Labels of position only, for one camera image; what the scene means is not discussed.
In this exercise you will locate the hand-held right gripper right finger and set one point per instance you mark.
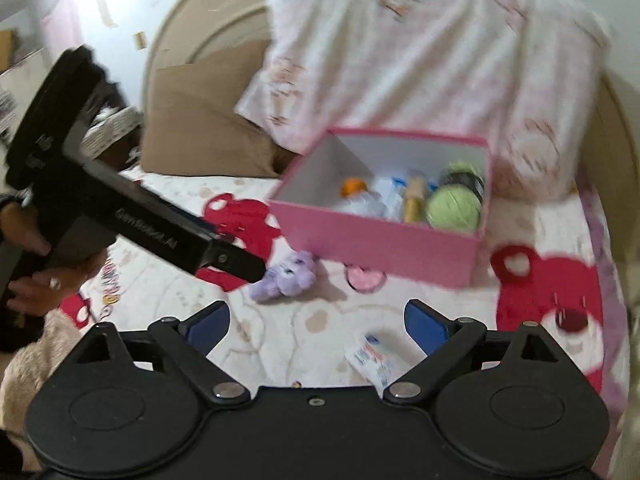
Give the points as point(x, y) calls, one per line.
point(425, 330)

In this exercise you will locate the person's left hand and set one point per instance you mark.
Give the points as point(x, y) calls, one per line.
point(60, 285)

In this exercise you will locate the bear printed blanket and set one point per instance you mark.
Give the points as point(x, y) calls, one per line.
point(310, 320)

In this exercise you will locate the pink cardboard box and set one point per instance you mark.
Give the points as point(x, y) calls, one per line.
point(375, 245)

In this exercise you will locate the blue wet wipes packet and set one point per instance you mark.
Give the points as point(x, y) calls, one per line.
point(392, 195)

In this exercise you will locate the beige plastic bottle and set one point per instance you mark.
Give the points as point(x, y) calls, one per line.
point(415, 202)

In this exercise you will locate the beige fluffy cloth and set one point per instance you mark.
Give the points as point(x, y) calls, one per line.
point(30, 370)

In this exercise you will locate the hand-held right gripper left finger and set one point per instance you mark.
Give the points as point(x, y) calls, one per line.
point(210, 325)

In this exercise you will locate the pink printed pillow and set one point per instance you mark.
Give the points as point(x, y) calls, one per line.
point(425, 60)

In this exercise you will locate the lilac bed sheet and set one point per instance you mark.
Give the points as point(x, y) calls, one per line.
point(607, 260)

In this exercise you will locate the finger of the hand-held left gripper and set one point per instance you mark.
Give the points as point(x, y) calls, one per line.
point(235, 260)

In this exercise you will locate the black jar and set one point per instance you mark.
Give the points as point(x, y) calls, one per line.
point(465, 177)

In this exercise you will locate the white printed sachet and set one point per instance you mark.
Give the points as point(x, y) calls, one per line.
point(372, 360)

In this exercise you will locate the beige bed frame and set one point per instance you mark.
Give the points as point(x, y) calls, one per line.
point(210, 30)

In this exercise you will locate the brown pillow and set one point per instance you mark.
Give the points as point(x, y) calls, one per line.
point(200, 120)

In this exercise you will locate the clear plastic packet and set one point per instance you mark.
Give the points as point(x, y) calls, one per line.
point(360, 205)

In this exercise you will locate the purple plush toy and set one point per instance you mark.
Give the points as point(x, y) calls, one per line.
point(290, 277)

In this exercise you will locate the orange makeup sponge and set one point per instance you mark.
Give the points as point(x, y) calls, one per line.
point(352, 187)

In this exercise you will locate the grey patterned cloth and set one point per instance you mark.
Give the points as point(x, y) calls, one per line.
point(115, 125)

